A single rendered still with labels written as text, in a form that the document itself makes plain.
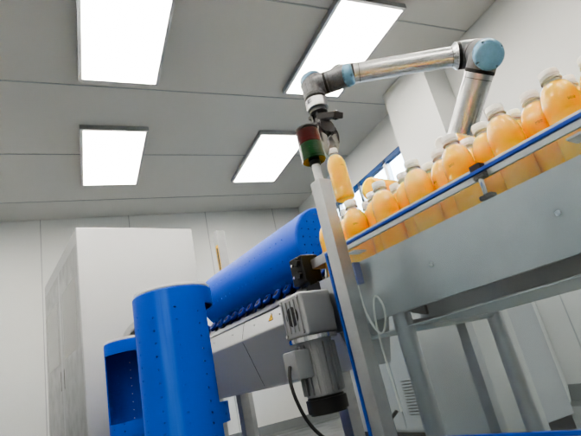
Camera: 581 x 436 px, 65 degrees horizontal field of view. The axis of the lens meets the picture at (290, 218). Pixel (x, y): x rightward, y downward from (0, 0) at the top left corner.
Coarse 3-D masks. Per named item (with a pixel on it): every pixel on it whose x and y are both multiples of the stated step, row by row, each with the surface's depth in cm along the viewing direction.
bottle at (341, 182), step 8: (336, 152) 177; (328, 160) 177; (336, 160) 174; (328, 168) 176; (336, 168) 173; (344, 168) 174; (336, 176) 172; (344, 176) 172; (336, 184) 172; (344, 184) 171; (336, 192) 171; (344, 192) 170; (352, 192) 171; (336, 200) 172; (344, 200) 174
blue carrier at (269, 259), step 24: (312, 216) 174; (264, 240) 191; (288, 240) 169; (312, 240) 169; (240, 264) 200; (264, 264) 182; (288, 264) 171; (216, 288) 216; (240, 288) 198; (264, 288) 187; (216, 312) 220
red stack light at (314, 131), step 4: (304, 128) 122; (308, 128) 122; (312, 128) 122; (316, 128) 123; (300, 132) 123; (304, 132) 122; (308, 132) 122; (312, 132) 122; (316, 132) 123; (296, 136) 125; (300, 136) 123; (304, 136) 122; (308, 136) 121; (312, 136) 121; (316, 136) 122; (320, 136) 124; (300, 140) 122; (304, 140) 121
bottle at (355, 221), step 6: (354, 204) 142; (348, 210) 141; (354, 210) 140; (360, 210) 140; (348, 216) 139; (354, 216) 138; (360, 216) 138; (348, 222) 139; (354, 222) 138; (360, 222) 138; (366, 222) 139; (348, 228) 138; (354, 228) 137; (360, 228) 137; (366, 228) 138; (348, 234) 138; (354, 234) 137
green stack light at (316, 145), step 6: (300, 144) 122; (306, 144) 121; (312, 144) 120; (318, 144) 121; (300, 150) 123; (306, 150) 120; (312, 150) 120; (318, 150) 120; (306, 156) 120; (312, 156) 119; (318, 156) 120; (324, 156) 121; (306, 162) 122
